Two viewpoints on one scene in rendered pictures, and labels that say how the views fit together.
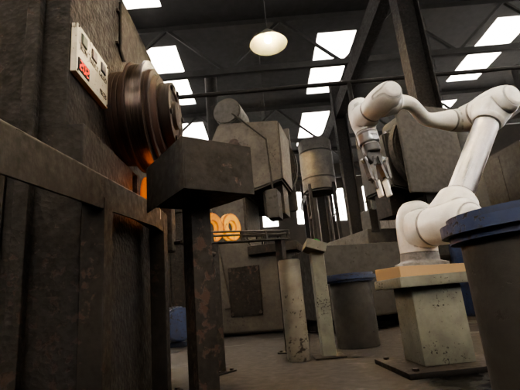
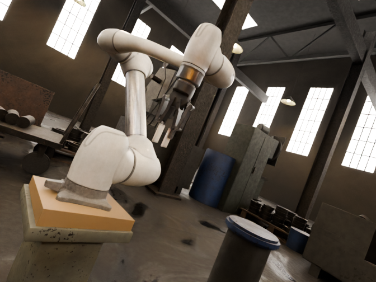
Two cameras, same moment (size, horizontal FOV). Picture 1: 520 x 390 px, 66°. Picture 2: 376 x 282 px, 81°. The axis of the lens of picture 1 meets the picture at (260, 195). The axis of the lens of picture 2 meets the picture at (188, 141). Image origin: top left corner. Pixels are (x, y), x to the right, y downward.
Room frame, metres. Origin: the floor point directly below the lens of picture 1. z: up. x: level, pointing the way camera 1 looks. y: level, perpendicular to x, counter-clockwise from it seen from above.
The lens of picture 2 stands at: (2.00, 0.17, 0.69)
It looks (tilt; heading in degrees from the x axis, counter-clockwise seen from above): 3 degrees up; 232
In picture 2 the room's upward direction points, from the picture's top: 22 degrees clockwise
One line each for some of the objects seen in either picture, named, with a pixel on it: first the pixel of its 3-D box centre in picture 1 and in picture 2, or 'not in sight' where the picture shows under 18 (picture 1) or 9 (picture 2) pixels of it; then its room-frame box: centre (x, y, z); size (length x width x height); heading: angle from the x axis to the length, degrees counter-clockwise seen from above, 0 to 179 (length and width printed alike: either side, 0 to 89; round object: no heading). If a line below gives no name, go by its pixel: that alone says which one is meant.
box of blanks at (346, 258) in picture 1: (352, 285); not in sight; (4.03, -0.82, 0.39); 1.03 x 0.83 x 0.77; 105
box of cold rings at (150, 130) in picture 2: not in sight; (154, 154); (0.10, -3.00, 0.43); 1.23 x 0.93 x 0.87; 178
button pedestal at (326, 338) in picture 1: (321, 296); not in sight; (2.26, -0.28, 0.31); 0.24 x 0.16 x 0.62; 0
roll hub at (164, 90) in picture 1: (172, 116); not in sight; (1.57, 0.35, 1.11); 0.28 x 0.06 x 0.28; 0
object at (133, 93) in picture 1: (149, 118); not in sight; (1.57, 0.45, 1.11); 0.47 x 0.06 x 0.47; 0
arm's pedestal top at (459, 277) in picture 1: (423, 281); (75, 212); (1.72, -0.65, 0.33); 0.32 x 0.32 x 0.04; 3
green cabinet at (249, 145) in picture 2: not in sight; (240, 169); (-1.31, -2.31, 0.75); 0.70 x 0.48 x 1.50; 0
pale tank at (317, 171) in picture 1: (323, 220); not in sight; (10.39, -1.62, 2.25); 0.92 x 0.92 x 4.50
